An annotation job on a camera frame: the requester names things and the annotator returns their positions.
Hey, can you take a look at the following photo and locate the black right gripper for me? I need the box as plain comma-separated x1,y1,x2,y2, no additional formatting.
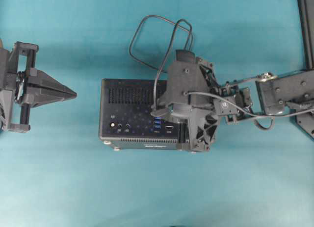
151,50,218,152

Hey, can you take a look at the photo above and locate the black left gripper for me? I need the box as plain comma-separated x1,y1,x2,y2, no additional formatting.
7,42,77,133

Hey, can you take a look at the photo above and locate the black mini PC box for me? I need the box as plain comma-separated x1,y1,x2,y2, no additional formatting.
99,78,192,152

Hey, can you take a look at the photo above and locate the black USB cable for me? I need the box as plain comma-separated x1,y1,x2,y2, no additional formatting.
129,15,194,117

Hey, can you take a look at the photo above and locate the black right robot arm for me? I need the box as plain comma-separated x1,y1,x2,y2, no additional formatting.
151,50,314,152

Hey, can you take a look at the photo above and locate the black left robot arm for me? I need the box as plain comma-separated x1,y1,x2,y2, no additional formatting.
0,42,77,133

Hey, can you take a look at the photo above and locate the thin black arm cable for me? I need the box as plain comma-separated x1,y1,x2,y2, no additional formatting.
186,91,277,131

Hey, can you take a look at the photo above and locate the black aluminium frame post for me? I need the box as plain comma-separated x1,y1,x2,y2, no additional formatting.
296,0,314,138

